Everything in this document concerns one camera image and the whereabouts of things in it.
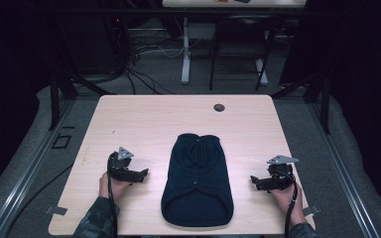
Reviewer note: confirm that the person's right hand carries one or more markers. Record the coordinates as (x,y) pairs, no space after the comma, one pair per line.
(286,201)

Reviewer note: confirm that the black metal frame stand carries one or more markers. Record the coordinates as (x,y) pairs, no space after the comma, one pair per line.
(324,99)
(55,99)

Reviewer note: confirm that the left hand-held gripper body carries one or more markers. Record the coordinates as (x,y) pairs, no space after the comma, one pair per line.
(119,165)

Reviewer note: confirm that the black chair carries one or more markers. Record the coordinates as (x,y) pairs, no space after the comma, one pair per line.
(241,29)

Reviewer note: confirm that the white desk leg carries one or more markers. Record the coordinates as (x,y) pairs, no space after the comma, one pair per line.
(186,59)
(262,71)

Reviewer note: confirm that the dark blue knit garment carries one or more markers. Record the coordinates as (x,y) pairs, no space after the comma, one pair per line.
(196,185)

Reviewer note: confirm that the grey round table grommet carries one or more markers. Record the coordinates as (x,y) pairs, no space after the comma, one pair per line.
(219,107)

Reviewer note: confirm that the dark computer tower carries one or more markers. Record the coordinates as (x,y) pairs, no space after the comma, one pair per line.
(116,43)

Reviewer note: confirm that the grey metal table bracket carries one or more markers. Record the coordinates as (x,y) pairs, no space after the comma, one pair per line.
(311,211)
(57,210)

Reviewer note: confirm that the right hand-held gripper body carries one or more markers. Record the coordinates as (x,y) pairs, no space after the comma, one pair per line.
(280,173)

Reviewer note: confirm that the aluminium floor rail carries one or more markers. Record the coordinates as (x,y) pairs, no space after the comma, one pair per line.
(23,185)
(344,178)

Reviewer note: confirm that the person's left hand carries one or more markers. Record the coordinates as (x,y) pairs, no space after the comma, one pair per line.
(117,188)

